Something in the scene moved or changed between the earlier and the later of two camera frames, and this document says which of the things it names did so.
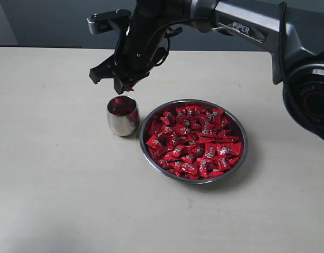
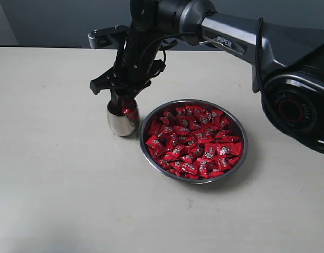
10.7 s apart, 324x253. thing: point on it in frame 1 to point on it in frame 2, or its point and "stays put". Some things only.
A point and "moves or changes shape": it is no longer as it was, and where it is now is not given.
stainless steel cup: x=123 y=115 stays put
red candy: x=158 y=146 stays put
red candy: x=129 y=88 moves or changes shape
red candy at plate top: x=192 y=110 stays put
